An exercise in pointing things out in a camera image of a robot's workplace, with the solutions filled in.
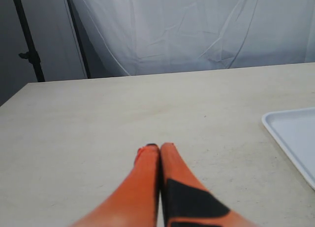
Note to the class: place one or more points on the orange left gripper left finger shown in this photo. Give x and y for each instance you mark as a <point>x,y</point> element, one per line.
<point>134,203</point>

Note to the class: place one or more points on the left gripper orange and black right finger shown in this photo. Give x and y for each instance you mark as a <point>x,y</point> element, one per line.
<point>185,200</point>

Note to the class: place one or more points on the white rectangular plastic tray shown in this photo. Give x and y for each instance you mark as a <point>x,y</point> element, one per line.
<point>294,131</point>

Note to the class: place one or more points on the white backdrop cloth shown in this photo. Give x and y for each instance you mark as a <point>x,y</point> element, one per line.
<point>138,37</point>

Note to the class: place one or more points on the black stand pole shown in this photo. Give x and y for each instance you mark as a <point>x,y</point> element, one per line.
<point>31,55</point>

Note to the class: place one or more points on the black backdrop frame pole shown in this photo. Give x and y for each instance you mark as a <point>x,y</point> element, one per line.
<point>78,37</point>

